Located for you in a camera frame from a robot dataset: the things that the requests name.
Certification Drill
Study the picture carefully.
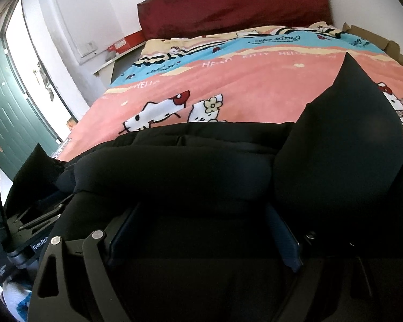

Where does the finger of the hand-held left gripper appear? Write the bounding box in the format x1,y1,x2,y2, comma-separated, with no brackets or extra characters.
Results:
19,213,64,231
16,204,60,225

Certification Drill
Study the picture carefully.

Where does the blue patterned garment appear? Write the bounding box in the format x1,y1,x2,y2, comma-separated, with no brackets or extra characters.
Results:
1,268,34,310

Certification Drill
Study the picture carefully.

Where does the black hooded puffer jacket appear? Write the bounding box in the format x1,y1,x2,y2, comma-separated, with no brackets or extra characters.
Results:
3,53,403,322

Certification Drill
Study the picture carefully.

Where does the pink cartoon cat printed blanket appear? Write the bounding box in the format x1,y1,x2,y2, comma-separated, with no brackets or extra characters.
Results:
55,22,403,162

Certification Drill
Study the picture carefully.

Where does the dark red bed headboard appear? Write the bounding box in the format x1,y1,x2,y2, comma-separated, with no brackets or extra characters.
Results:
136,0,333,40

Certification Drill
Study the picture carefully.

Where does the brown cardboard sheet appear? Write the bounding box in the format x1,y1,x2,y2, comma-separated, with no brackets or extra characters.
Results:
342,22,403,75

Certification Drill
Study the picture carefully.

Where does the red box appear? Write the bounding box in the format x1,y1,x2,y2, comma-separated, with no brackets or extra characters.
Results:
106,30,145,54

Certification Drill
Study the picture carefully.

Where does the white bedside shelf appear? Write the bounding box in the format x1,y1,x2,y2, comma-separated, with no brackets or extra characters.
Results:
93,45,145,85

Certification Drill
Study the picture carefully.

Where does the green panelled door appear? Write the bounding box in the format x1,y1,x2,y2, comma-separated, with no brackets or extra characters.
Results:
0,38,60,182

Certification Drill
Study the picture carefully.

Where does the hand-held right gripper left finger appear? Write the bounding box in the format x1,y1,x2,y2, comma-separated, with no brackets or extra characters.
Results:
30,204,141,322

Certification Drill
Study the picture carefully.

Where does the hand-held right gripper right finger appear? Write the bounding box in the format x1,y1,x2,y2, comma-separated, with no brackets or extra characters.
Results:
266,205,377,322

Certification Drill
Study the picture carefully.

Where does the white wall switch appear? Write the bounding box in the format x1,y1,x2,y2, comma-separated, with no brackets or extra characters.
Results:
76,40,96,58

